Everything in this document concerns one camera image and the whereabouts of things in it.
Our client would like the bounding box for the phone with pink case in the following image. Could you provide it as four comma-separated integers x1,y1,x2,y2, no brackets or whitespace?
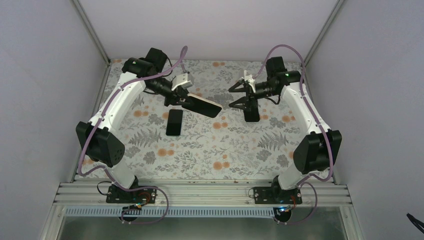
182,93,223,118

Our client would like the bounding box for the black phone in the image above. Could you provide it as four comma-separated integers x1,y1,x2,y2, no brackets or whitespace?
165,109,183,136

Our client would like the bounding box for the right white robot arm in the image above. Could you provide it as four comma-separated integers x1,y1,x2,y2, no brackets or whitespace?
228,56,342,204

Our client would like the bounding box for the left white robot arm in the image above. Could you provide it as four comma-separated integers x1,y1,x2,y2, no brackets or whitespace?
76,45,194,203

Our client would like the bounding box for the floral patterned table mat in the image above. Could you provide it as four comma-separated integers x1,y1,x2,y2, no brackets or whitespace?
114,60,305,181

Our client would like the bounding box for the black object at edge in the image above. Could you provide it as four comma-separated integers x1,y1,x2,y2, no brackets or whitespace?
406,213,424,234

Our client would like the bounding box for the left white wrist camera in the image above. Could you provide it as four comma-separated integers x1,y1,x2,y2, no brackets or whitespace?
171,72,194,91

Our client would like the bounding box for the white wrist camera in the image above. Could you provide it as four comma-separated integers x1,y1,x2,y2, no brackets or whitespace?
171,72,194,91
238,70,256,93

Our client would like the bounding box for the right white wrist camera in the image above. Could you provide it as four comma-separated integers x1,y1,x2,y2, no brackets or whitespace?
238,70,256,93

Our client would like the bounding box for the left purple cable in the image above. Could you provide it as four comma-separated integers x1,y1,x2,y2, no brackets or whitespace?
76,45,189,225

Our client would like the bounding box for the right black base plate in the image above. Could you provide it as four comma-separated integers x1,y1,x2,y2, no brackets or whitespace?
252,186,303,205

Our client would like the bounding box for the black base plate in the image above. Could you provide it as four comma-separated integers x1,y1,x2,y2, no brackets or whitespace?
252,186,303,205
105,185,157,204

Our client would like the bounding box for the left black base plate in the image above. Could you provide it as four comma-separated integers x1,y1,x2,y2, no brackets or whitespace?
105,185,157,204

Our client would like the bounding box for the grey slotted cable duct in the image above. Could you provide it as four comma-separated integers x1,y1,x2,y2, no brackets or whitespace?
65,206,287,219

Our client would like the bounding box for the aluminium rail frame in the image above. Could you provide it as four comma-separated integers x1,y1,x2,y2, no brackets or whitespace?
53,179,353,207

